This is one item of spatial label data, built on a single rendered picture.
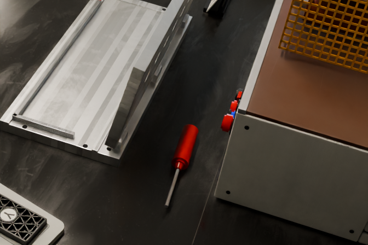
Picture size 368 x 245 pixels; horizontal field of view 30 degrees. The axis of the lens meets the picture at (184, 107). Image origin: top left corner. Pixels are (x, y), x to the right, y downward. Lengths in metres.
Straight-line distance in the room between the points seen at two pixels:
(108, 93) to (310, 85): 0.37
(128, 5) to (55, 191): 0.50
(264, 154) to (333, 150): 0.10
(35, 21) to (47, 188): 0.44
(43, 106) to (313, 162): 0.46
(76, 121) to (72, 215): 0.18
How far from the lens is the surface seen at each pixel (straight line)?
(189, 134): 1.15
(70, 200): 1.06
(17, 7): 1.44
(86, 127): 1.14
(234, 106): 1.03
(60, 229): 1.02
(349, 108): 1.02
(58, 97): 1.20
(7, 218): 1.02
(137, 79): 0.98
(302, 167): 1.00
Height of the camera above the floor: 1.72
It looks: 42 degrees down
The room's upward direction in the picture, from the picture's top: 11 degrees clockwise
